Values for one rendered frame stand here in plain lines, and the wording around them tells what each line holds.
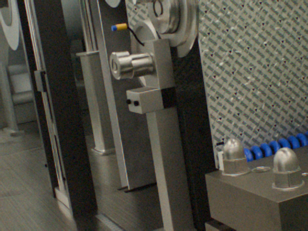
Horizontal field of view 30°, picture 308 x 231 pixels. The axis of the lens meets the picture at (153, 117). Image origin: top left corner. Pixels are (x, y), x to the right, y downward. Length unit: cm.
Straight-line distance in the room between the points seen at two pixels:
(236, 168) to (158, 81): 19
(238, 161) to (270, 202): 11
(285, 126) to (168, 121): 17
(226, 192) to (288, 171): 10
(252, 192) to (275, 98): 22
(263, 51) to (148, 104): 18
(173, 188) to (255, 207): 23
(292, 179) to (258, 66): 23
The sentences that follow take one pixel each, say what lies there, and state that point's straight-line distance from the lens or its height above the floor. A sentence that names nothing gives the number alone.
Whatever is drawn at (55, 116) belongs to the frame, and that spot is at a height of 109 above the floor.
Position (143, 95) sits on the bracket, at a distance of 83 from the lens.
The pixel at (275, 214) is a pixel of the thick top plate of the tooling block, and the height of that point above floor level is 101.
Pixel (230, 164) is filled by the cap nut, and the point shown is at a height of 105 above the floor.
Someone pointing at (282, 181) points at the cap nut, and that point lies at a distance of 67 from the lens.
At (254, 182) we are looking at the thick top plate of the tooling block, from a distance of 71.
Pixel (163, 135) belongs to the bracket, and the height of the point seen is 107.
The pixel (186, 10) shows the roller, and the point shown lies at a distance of 79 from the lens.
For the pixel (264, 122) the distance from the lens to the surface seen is 85.
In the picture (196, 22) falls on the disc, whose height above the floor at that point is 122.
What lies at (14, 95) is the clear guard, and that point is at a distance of 176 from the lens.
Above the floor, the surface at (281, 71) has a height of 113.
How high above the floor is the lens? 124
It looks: 10 degrees down
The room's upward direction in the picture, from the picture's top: 9 degrees counter-clockwise
